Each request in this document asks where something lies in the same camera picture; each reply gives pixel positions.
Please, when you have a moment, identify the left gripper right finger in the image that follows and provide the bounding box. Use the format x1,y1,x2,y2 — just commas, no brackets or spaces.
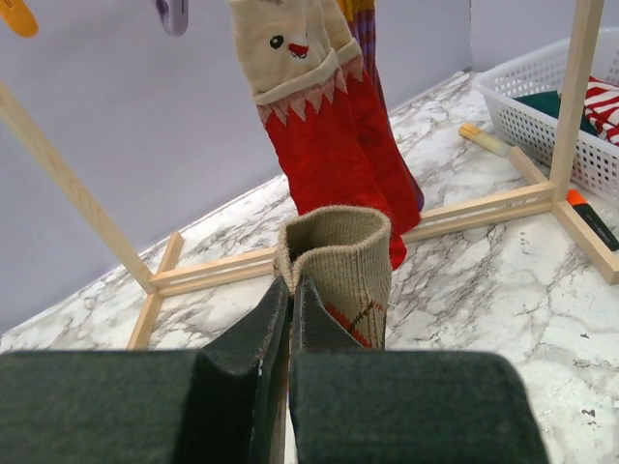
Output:
289,277,547,463

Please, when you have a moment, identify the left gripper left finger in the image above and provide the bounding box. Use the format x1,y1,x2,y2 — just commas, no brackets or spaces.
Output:
1,279,289,463

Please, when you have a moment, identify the wooden hanger rack frame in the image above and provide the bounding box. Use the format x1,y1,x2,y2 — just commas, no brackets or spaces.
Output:
1,1,618,349

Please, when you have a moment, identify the beige argyle sock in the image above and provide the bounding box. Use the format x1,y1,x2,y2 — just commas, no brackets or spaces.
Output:
274,205,392,350

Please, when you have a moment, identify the red beige reindeer sock back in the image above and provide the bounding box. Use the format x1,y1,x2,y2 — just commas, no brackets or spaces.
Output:
322,1,425,270

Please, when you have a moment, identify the red beige reindeer sock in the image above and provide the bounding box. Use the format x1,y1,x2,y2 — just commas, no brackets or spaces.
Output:
322,1,425,270
229,1,389,214

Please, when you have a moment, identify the red beige reindeer sock front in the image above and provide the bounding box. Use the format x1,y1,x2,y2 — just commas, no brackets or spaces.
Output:
229,1,389,214

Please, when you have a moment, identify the yellow highlighter marker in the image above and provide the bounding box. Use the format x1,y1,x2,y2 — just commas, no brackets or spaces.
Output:
458,123,511,157

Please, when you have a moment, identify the black orange highlighter marker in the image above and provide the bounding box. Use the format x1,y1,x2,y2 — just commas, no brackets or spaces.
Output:
566,188,619,251

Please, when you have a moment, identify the white plastic basket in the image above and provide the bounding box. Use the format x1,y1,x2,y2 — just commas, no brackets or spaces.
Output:
472,39,618,206

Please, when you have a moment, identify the dark teal sock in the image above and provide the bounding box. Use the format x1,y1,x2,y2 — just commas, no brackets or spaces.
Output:
516,91,598,136

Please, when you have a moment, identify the purple yellow striped sock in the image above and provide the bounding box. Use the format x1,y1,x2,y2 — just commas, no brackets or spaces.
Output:
339,1,425,211

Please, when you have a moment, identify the purple clothespin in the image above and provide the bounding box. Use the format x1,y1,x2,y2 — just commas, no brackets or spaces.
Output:
154,0,189,37

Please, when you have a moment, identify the red white striped sock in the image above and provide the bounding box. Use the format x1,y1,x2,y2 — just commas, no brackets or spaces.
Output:
584,76,619,146

